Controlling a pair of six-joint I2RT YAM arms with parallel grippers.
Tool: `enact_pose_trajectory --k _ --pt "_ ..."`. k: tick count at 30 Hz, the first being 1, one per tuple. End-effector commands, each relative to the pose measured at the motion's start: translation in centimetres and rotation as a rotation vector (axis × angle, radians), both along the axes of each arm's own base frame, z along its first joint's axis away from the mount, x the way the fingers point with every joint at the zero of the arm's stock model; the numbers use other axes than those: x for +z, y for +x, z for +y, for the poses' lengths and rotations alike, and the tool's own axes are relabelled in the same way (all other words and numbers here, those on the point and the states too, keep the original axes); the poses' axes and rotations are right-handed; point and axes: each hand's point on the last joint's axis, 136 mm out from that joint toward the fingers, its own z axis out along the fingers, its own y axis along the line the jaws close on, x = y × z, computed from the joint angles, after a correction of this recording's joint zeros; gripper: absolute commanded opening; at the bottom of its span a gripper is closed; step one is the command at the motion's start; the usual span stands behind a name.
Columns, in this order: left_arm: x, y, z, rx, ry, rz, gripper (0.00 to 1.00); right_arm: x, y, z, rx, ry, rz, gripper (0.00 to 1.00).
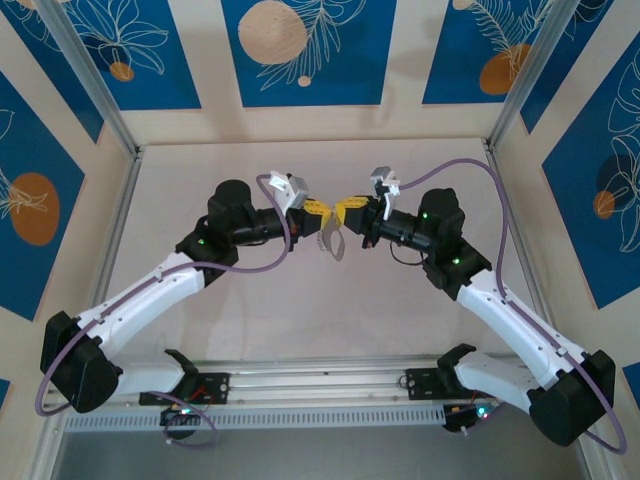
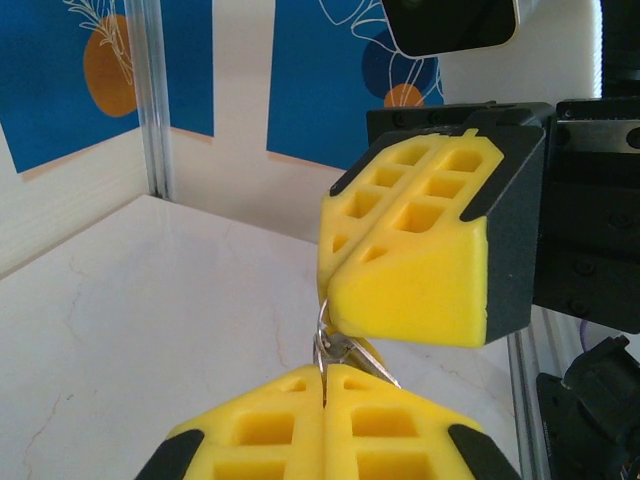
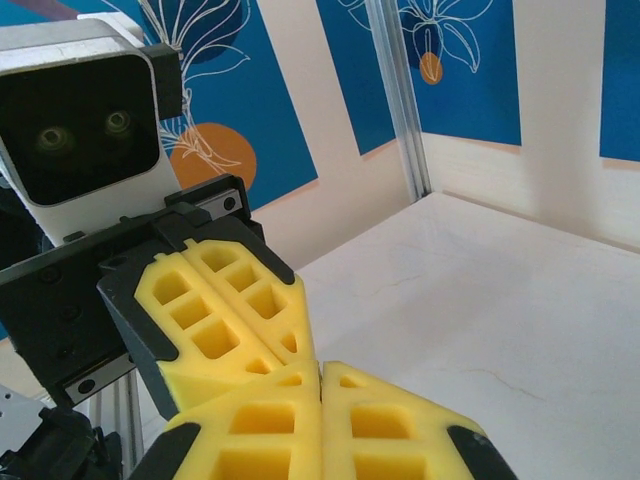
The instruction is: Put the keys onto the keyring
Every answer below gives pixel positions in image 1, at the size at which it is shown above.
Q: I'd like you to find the aluminium frame post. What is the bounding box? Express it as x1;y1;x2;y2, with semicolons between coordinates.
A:
484;0;576;154
35;0;146;159

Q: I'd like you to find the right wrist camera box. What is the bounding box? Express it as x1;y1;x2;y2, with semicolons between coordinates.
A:
369;166;403;222

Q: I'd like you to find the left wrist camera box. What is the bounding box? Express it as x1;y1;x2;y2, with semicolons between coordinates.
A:
268;171;309;212

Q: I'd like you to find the grey slotted cable duct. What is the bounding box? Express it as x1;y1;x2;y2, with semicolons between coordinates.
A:
63;403;447;432

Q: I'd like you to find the short purple cable loop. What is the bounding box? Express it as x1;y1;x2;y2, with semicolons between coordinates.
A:
152;391;219;448

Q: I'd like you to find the aluminium frame side rail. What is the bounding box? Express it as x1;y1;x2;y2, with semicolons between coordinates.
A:
484;143;604;480
27;147;146;480

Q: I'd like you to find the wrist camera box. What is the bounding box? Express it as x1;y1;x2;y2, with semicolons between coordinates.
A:
268;171;309;212
369;166;403;222

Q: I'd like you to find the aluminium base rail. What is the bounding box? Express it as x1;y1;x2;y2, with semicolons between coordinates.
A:
42;354;506;411

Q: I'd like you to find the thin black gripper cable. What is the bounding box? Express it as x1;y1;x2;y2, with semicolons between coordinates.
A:
389;243;427;267

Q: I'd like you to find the control board with green light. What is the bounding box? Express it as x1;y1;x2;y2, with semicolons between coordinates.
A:
443;402;495;435
159;403;202;429

